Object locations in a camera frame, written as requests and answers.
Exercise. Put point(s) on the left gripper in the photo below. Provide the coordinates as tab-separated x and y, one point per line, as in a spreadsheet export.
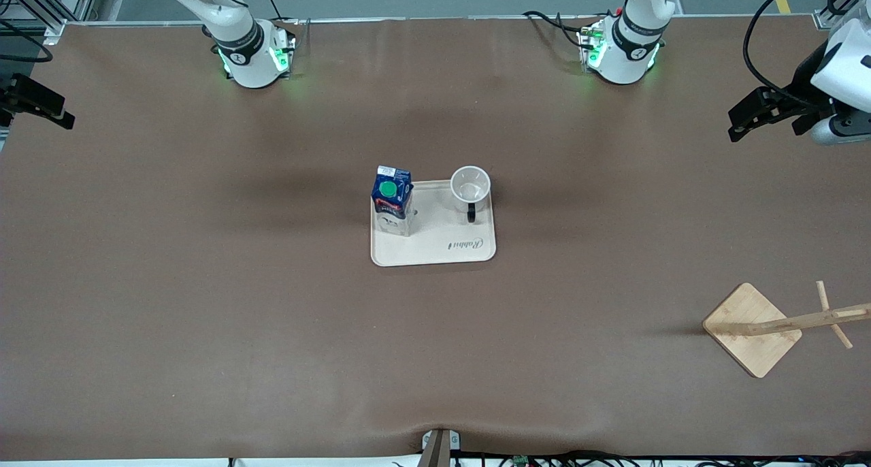
808	71

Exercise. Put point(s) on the blue milk carton green cap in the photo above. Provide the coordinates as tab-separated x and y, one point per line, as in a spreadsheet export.
392	208

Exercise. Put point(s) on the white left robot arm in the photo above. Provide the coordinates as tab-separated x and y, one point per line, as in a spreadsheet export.
633	41

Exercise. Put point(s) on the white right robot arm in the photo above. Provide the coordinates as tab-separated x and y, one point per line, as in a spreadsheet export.
238	41

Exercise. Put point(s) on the wooden cup hanging stand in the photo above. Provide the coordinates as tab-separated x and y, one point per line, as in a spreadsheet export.
752	348

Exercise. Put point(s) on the brown table mat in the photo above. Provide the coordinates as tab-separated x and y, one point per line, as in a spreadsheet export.
204	317

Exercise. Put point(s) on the cream plastic tray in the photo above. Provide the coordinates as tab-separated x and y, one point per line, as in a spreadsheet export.
442	239

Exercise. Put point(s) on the small green circuit board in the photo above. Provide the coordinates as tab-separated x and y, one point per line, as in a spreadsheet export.
521	461

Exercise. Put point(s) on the aluminium frame post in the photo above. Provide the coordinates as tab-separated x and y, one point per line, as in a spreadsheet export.
827	19
68	1

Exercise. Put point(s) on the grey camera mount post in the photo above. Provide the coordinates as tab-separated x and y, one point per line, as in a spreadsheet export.
439	448

